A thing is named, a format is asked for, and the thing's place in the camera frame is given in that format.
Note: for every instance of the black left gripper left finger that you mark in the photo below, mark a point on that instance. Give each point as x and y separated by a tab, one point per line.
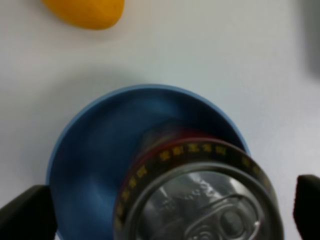
30	216

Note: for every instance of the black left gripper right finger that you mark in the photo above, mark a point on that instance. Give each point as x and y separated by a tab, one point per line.
306	211

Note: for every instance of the red drink can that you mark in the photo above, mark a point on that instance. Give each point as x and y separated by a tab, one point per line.
186	184

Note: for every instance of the blue plastic bowl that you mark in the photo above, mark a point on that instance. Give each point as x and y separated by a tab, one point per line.
94	151

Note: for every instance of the yellow toy mango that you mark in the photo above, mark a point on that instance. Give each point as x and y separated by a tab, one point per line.
87	14

